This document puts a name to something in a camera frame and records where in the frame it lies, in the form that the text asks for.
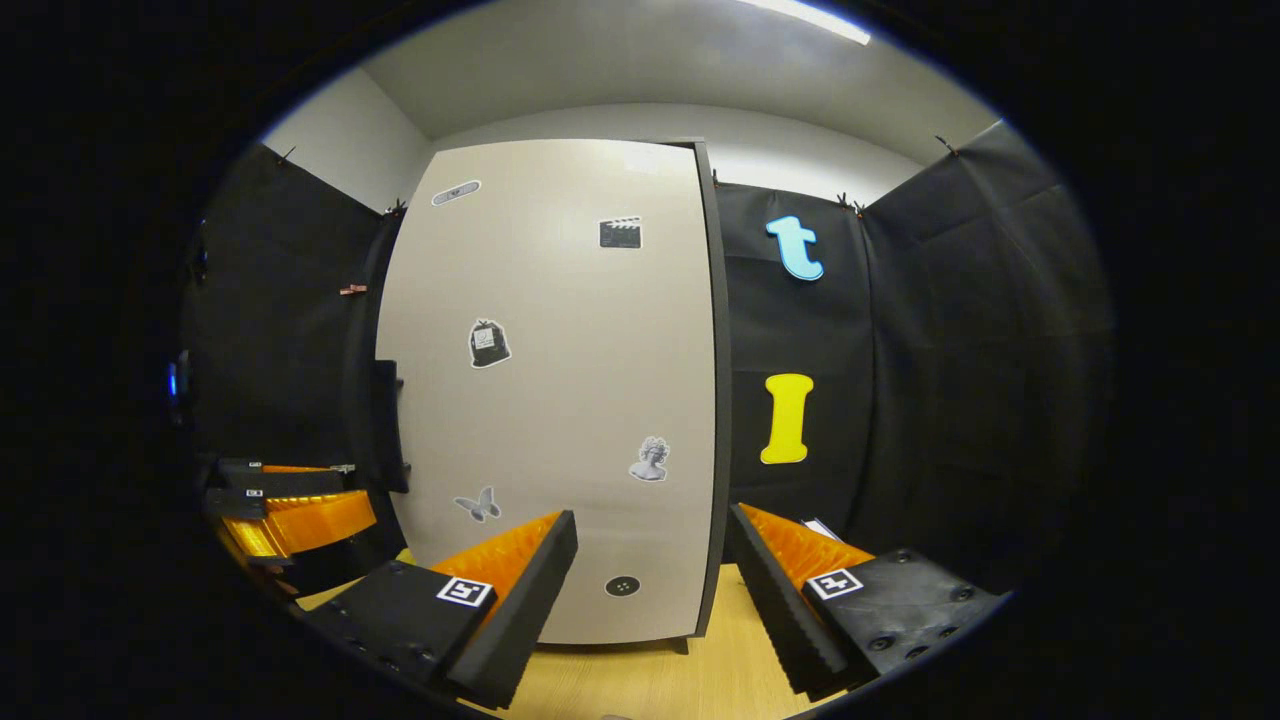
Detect black backdrop cloth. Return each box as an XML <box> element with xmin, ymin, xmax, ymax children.
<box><xmin>180</xmin><ymin>120</ymin><xmax>1116</xmax><ymax>601</ymax></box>

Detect dark gray cabinet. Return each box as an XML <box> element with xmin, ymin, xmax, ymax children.
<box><xmin>660</xmin><ymin>137</ymin><xmax>734</xmax><ymax>656</ymax></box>

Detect ceiling light strip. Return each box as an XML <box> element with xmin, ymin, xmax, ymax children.
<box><xmin>738</xmin><ymin>0</ymin><xmax>873</xmax><ymax>47</ymax></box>

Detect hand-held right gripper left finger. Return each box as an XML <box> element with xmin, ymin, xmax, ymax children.
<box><xmin>300</xmin><ymin>508</ymin><xmax>580</xmax><ymax>711</ymax></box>

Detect black door handle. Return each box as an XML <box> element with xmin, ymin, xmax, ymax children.
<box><xmin>372</xmin><ymin>358</ymin><xmax>411</xmax><ymax>494</ymax></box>

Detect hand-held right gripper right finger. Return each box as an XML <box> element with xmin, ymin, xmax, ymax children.
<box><xmin>726</xmin><ymin>502</ymin><xmax>1006</xmax><ymax>701</ymax></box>

